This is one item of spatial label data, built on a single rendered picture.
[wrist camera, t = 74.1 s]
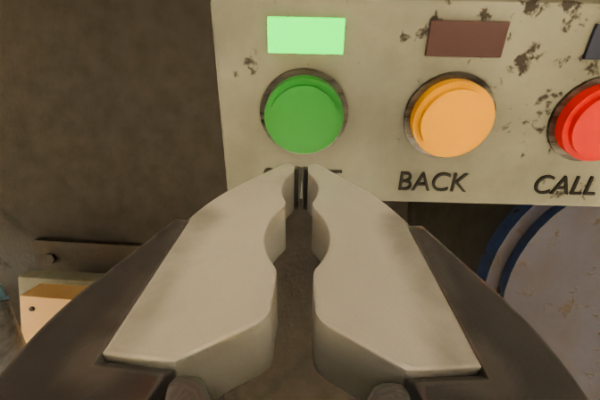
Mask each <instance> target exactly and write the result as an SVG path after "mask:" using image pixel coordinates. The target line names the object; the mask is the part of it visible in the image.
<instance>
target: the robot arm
mask: <svg viewBox="0 0 600 400"><path fill-rule="evenodd" d="M301 185H302V190H303V210H307V212H308V213H309V214H310V215H311V216H312V251H313V253H314V254H315V255H316V256H317V257H318V259H319V260H320V261H321V263H320V264H319V266H318V267H317V268H316V269H315V271H314V274H313V289H312V360H313V364H314V367H315V369H316V371H317V372H319V373H320V375H321V376H322V377H323V378H325V379H327V380H328V381H330V382H332V383H333V384H335V385H336V386H338V387H339V388H341V389H343V390H344V391H346V392H347V393H348V394H349V395H351V396H353V397H354V398H356V399H357V400H588V398H587V397H586V395H585V394H584V392H583V391H582V389H581V388H580V386H579V384H578V383H577V381H576V380H575V379H574V378H573V377H572V375H571V374H570V372H569V371H568V370H567V368H566V367H565V366H564V364H563V363H562V361H561V360H560V359H559V357H558V356H557V355H556V354H555V352H554V351H553V350H552V349H551V347H550V346H549V345H548V344H547V343H546V341H545V340H544V339H543V338H542V337H541V336H540V335H539V334H538V333H537V332H536V331H535V330H534V329H533V328H532V326H531V325H530V324H529V323H528V322H527V321H526V320H525V319H524V318H523V317H522V316H521V315H520V314H519V313H518V312H517V311H516V310H515V309H514V308H513V307H512V306H511V305H510V304H509V303H507V302H506V301H505V300H504V299H503V298H502V297H501V296H500V295H499V294H497V292H496V291H495V290H494V289H493V288H492V287H490V286H489V285H488V284H487V283H486V282H485V281H484V280H483V279H481V278H480V277H479V276H478V275H477V274H476V273H475V272H474V271H472V270H471V269H470V268H469V267H468V266H467V265H466V264H465V263H463V262H462V261H461V260H460V259H459V258H458V257H457V256H455V255H454V254H453V253H452V252H451V251H450V250H449V249H448V248H446V247H445V246H444V245H443V244H442V243H441V242H440V241H438V240H437V239H436V238H435V237H434V236H433V235H432V234H431V233H429V232H428V231H427V230H426V229H425V228H424V227H423V226H410V225H409V224H408V223H407V222H406V221H405V220H403V219H402V218H401V217H400V216H399V215H398V214H397V213H396V212H394V211H393V210H392V209H391V208H389V207H388V206H387V205H386V204H384V203H383V202H381V201H380V200H379V199H378V198H377V197H375V196H373V195H372V194H370V193H368V192H367V191H365V190H363V189H362V188H360V187H357V186H356V185H355V184H353V183H351V182H349V181H347V180H346V179H343V178H341V177H340V176H338V175H337V174H335V173H333V172H332V171H329V170H327V169H325V168H324V167H322V166H320V165H318V164H312V165H309V166H304V167H303V168H302V167H300V166H295V165H293V164H290V163H285V164H282V165H280V166H279V167H277V168H275V169H272V170H270V171H267V172H265V173H264V174H262V175H260V176H258V177H256V178H254V179H251V180H248V181H247V182H245V183H243V184H241V185H239V186H237V187H234V188H232V189H231V190H229V191H227V192H226V193H224V194H222V195H220V196H218V197H217V198H215V199H214V200H212V201H211V202H210V203H209V204H207V205H206V206H204V207H203V208H202V209H200V210H199V211H198V212H196V213H195V214H194V215H193V216H192V217H190V218H189V219H188V220H178V219H175V220H174V221H172V222H171V223H170V224H168V225H167V226H166V227H165V228H163V229H162V230H160V231H159V232H158V233H156V234H155V235H154V236H153V237H151V238H150V239H148V240H147V241H146V242H145V243H144V244H143V245H142V246H140V247H139V248H137V249H136V250H135V251H133V252H132V253H131V254H129V255H128V256H127V257H125V258H124V259H123V260H121V261H120V262H119V263H117V264H116V265H115V266H113V267H112V268H111V269H110V270H109V271H108V272H106V273H105V274H104V275H102V276H101V277H100V278H99V279H97V280H96V281H94V282H93V283H92V284H90V285H89V286H88V287H86V288H85V289H84V290H83V291H81V292H80V293H79V294H78V295H76V296H75V297H74V298H73V299H72V300H70V302H69V303H67V304H66V305H65V306H64V307H63V308H62V309H61V310H60V311H59V312H58V313H57V314H56V315H55V316H54V317H52V318H51V319H50V320H49V321H48V322H47V323H46V324H45V325H44V326H43V327H42V328H41V329H40V330H39V331H38V332H37V333H36V334H35V336H34V337H33V338H32V339H31V340H30V341H29V342H28V343H27V344H26V341H25V339H24V336H23V335H22V332H21V328H20V326H19V324H18V322H17V320H16V317H15V315H14V312H13V309H12V307H11V304H10V302H9V300H8V299H9V296H7V295H6V294H5V292H4V291H3V289H2V287H1V285H0V400H223V397H224V395H226V394H227V393H228V392H230V391H232V390H233V389H235V388H238V387H240V386H242V385H243V384H245V383H247V382H248V381H250V380H251V379H254V378H256V377H258V376H260V375H261V374H263V373H264V372H266V371H267V370H268V368H269V367H270V365H271V362H272V359H273V353H274V346H275V340H276V334H277V327H278V302H277V272H276V269H275V267H274V265H273V263H274V262H275V260H276V259H277V258H278V257H279V256H280V255H281V254H282V253H283V252H284V250H285V249H286V218H287V217H288V216H289V215H290V214H291V213H292V212H293V211H294V209H297V210H298V206H299V199H300V192H301Z"/></svg>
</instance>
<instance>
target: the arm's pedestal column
mask: <svg viewBox="0 0 600 400"><path fill-rule="evenodd" d="M142 245H143V244H141V243H126V242H111V241H95V240H81V239H66V238H50V237H39V238H37V239H35V240H34V248H35V264H36V270H46V271H75V272H90V273H106V272H108V271H109V270H110V269H111V268H112V267H113V266H115V265H116V264H117V263H119V262H120V261H121V260H123V259H124V258H125V257H127V256H128V255H129V254H131V253H132V252H133V251H135V250H136V249H137V248H139V247H140V246H142Z"/></svg>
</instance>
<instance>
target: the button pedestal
mask: <svg viewBox="0 0 600 400"><path fill-rule="evenodd" d="M210 4H211V14H212V32H213V42H214V52H215V61H216V71H217V80H218V90H219V100H220V110H221V128H222V138H223V148H224V158H225V167H226V177H227V187H228V191H229V190H231V189H232V188H235V187H237V186H239V185H241V184H243V183H245V182H247V181H248V180H251V179H254V178H256V177H258V176H260V175H262V174H264V173H265V172H267V171H270V170H272V169H275V168H277V167H279V166H280V165H282V164H285V163H290V164H293V165H295V166H300V167H302V168H303V167H304V166H309V165H312V164H318V165H320V166H322V167H324V168H325V169H327V170H329V171H332V172H333V173H335V174H337V175H338V176H340V177H341V178H343V179H346V180H347V181H349V182H351V183H353V184H355V185H356V186H357V187H359V188H362V189H363V190H365V191H367V192H368V193H370V194H372V195H373V196H375V197H377V198H378V199H379V200H380V201H401V202H434V203H467V204H533V205H567V206H600V160H599V161H582V160H579V159H576V158H574V157H572V156H571V155H569V154H567V153H566V152H565V151H563V150H562V149H561V148H560V147H559V146H558V144H557V142H556V139H555V133H554V131H555V125H556V122H557V119H558V117H559V115H560V113H561V112H562V110H563V108H564V107H565V106H566V104H567V103H569V102H570V100H571V99H572V98H573V97H574V96H576V95H577V94H579V93H580V92H582V91H583V90H585V89H587V88H590V87H592V86H594V85H597V84H600V60H583V59H582V57H583V55H584V53H585V50H586V48H587V45H588V41H589V39H590V36H591V34H592V31H593V29H594V27H595V24H596V23H600V0H211V2H210ZM269 16H271V17H314V18H345V19H346V24H345V36H344V50H343V54H282V53H268V31H267V17H269ZM431 20H447V21H509V22H510V26H509V29H508V32H507V36H506V40H505V42H504V49H503V52H502V55H501V57H500V58H487V57H446V56H425V49H426V44H427V38H428V34H429V24H430V21H431ZM298 75H309V76H314V77H317V78H320V79H323V80H325V81H326V82H328V83H329V84H330V85H331V86H332V87H333V88H334V89H335V90H336V92H337V94H338V96H339V98H340V100H341V103H342V106H343V112H344V120H343V126H342V129H341V130H340V132H339V134H338V136H337V138H336V139H335V140H334V141H333V142H332V143H331V144H330V145H329V146H327V147H326V148H324V149H322V150H320V151H318V152H316V153H311V154H297V153H293V152H290V151H288V150H286V149H284V148H282V147H281V146H279V145H278V144H277V143H276V142H275V141H274V140H273V139H272V138H271V136H270V134H269V132H268V130H267V129H266V126H265V121H264V110H265V106H266V103H267V101H268V98H269V96H270V94H271V92H272V90H273V89H274V88H275V87H276V86H277V85H278V84H279V83H280V82H282V81H284V80H285V79H288V78H291V77H294V76H298ZM447 79H467V80H470V81H472V82H474V83H476V84H478V85H479V86H481V87H482V88H484V89H485V90H486V91H487V92H488V93H489V94H490V96H491V97H492V99H493V102H494V105H495V110H496V113H495V120H494V124H493V126H492V129H491V130H490V132H489V133H488V135H487V137H486V138H485V139H484V140H483V141H482V142H481V143H480V144H479V145H478V146H477V147H475V148H474V149H472V150H471V151H470V152H468V153H466V154H462V155H459V156H455V157H438V156H435V155H432V154H429V153H427V152H426V151H424V150H423V149H422V148H421V147H420V146H419V144H418V143H417V141H416V140H415V138H414V137H413V134H412V131H411V125H410V119H411V114H412V110H413V107H414V105H415V103H416V102H417V100H418V99H419V98H420V96H421V95H422V94H423V93H424V92H425V91H426V90H427V89H429V88H430V87H432V86H433V85H435V84H437V83H438V82H441V81H444V80H447Z"/></svg>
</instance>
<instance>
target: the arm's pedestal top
mask: <svg viewBox="0 0 600 400"><path fill-rule="evenodd" d="M102 275H104V273H90V272H75V271H46V270H30V271H28V272H26V273H24V274H22V275H20V276H19V278H18V281H19V296H20V295H22V294H24V293H25V292H27V291H29V290H30V289H32V288H33V287H35V286H36V285H38V284H40V283H44V284H59V285H73V286H89V285H90V284H92V283H93V282H94V281H96V280H97V279H99V278H100V277H101V276H102Z"/></svg>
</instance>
